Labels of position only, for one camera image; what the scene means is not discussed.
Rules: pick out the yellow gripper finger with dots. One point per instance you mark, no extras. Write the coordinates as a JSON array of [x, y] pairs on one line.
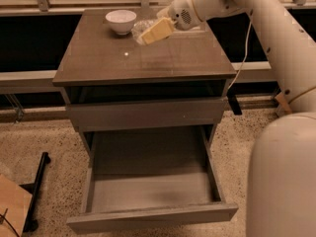
[[161, 29]]

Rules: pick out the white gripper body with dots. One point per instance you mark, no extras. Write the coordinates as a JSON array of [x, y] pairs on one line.
[[180, 11]]

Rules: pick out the clear plastic water bottle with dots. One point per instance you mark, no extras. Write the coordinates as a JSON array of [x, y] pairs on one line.
[[139, 28]]

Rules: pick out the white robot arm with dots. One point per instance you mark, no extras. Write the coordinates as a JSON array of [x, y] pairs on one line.
[[281, 194]]

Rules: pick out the grey drawer cabinet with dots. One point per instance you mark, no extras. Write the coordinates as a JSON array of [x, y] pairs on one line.
[[100, 66]]

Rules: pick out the closed top drawer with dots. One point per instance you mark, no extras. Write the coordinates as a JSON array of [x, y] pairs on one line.
[[146, 114]]

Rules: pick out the open middle drawer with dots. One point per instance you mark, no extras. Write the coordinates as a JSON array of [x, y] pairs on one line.
[[148, 178]]

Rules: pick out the white ceramic bowl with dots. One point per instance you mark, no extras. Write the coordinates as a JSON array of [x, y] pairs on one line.
[[121, 21]]

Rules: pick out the cardboard box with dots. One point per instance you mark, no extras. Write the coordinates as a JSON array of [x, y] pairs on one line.
[[283, 108]]

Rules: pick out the black metal stand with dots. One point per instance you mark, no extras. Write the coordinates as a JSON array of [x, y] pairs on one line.
[[33, 188]]

